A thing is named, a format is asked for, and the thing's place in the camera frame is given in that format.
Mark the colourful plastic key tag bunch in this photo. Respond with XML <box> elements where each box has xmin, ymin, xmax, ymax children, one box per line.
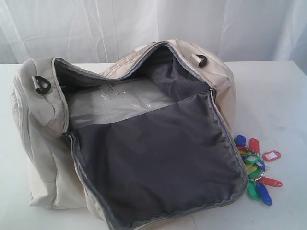
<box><xmin>235</xmin><ymin>135</ymin><xmax>283</xmax><ymax>206</ymax></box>

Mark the white backdrop curtain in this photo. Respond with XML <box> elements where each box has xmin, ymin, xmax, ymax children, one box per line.
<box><xmin>0</xmin><ymin>0</ymin><xmax>307</xmax><ymax>68</ymax></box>

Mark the clear plastic bag inside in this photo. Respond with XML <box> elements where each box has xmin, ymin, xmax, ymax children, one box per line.
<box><xmin>67</xmin><ymin>78</ymin><xmax>175</xmax><ymax>128</ymax></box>

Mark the cream duffel bag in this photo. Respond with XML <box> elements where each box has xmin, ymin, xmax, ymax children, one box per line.
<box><xmin>11</xmin><ymin>40</ymin><xmax>248</xmax><ymax>230</ymax></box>

